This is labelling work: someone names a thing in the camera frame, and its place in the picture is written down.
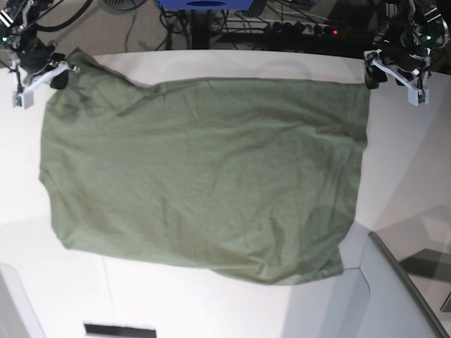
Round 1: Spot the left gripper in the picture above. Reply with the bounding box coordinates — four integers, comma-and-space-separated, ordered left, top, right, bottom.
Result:
364, 34, 432, 106

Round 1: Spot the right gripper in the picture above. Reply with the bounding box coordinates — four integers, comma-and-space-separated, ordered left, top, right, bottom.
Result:
8, 38, 78, 109

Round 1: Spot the green t-shirt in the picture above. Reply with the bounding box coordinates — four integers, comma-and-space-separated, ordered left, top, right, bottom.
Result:
39, 49, 370, 285

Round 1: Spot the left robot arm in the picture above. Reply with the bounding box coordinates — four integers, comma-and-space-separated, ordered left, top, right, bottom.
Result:
363, 1, 450, 106

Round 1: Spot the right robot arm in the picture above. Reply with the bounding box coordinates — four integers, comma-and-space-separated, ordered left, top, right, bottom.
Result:
1, 0, 92, 109

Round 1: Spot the blue box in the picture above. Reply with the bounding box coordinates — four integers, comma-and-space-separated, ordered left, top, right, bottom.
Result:
156, 0, 253, 11

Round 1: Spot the black power strip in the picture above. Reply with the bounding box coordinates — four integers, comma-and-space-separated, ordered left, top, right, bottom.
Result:
214, 19, 350, 37

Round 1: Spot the black table leg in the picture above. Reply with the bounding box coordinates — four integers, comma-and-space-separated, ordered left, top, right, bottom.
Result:
188, 10, 213, 50

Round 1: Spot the white label plate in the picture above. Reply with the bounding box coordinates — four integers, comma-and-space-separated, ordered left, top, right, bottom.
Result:
83, 323, 157, 338

